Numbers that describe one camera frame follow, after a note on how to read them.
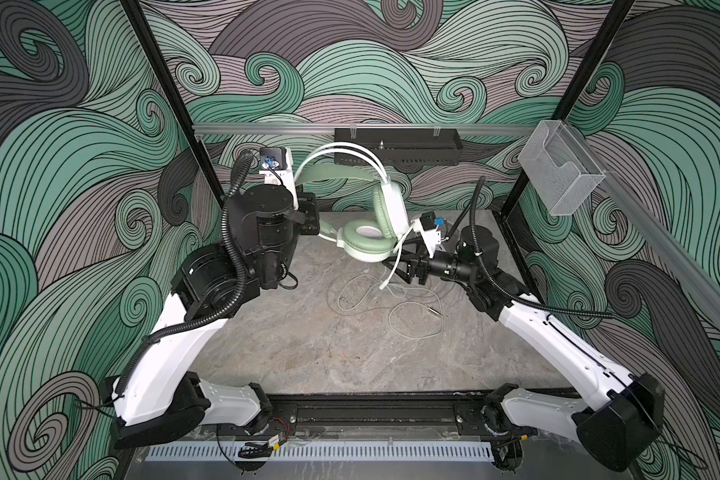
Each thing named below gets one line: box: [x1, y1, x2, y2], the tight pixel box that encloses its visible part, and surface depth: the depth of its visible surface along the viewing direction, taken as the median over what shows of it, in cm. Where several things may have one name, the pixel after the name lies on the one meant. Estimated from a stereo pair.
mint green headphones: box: [295, 141, 410, 263], surface depth 49 cm
